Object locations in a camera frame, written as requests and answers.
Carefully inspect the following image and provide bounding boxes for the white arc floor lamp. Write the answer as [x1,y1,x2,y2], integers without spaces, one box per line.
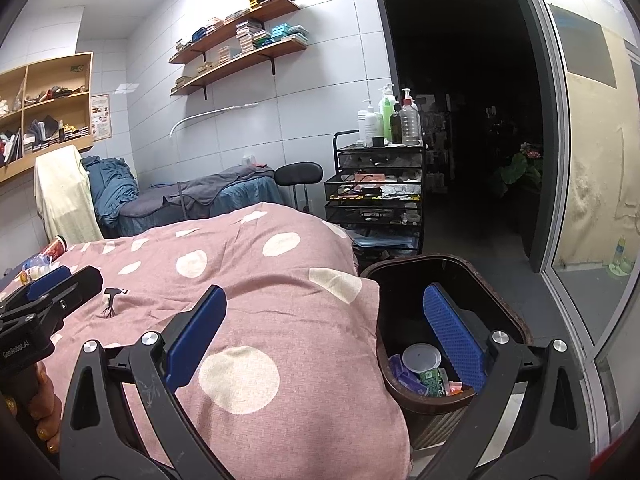
[170,102,260,221]

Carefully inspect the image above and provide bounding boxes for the grey blanket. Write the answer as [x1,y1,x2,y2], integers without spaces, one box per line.
[120,165,277,211]

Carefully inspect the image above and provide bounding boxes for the black round stool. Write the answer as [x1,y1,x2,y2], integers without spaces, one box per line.
[276,162,324,211]

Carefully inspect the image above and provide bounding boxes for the red paper cup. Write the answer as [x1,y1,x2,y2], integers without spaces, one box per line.
[42,236,67,261]

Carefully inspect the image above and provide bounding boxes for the person's left hand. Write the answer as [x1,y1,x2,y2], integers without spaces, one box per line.
[0,362,65,456]

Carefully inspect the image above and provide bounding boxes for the dark grey door frame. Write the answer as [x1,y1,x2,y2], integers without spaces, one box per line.
[369,0,571,273]

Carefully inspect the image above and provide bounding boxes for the wall poster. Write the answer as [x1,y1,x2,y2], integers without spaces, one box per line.
[90,94,112,141]

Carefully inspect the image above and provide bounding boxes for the wooden wall cabinet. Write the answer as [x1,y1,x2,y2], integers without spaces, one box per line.
[0,51,94,183]

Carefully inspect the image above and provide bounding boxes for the clear pump bottle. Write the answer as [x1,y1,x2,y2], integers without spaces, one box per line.
[400,88,422,146]

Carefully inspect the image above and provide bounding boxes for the white purple plastic cup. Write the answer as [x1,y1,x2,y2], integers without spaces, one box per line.
[402,343,442,375]

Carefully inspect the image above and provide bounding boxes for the blue bedding pile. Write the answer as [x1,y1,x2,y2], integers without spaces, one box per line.
[81,156,138,226]

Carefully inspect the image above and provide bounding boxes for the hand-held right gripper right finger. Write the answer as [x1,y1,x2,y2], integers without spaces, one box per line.
[422,282,591,480]

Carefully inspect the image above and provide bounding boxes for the wall shelves with boxes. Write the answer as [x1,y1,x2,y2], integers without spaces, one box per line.
[172,22,308,88]

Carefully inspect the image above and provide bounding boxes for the black mesh trolley cart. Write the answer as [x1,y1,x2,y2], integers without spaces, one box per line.
[324,131,428,261]

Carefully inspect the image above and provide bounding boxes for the glass sliding door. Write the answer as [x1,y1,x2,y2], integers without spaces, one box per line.
[515,0,640,361]

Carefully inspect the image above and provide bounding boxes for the wooden wall shelf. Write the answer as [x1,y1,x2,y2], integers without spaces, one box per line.
[170,37,307,101]
[168,0,301,65]

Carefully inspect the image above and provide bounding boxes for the green pump bottle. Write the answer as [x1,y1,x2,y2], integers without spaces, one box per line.
[378,82,399,143]

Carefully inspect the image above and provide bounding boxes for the green white bottle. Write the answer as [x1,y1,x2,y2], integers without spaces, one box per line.
[610,237,632,276]

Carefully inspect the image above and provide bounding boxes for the potted plant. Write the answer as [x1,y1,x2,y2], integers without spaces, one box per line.
[500,142,543,193]

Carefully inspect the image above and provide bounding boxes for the clear plastic bottle orange label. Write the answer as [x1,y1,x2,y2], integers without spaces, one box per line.
[20,254,56,283]

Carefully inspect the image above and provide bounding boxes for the purple plastic bag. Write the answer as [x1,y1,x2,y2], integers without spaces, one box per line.
[389,354,426,395]

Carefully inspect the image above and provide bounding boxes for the pink polka-dot blanket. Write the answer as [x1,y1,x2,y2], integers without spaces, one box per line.
[0,202,413,480]

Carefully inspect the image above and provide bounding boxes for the white pump bottle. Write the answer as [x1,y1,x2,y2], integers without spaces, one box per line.
[357,99,383,147]

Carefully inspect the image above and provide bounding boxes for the massage bed teal skirt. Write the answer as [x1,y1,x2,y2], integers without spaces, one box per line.
[100,165,286,238]

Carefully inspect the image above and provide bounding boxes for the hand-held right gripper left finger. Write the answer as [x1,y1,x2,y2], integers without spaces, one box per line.
[59,284,228,480]

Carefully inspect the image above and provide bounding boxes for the cream towel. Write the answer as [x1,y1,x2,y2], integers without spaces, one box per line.
[34,145,103,246]

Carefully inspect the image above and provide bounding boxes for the black trash bin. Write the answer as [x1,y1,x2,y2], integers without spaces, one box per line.
[359,254,533,416]

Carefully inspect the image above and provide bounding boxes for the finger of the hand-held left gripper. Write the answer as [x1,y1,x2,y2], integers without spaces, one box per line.
[0,266,104,347]
[0,266,71,313]

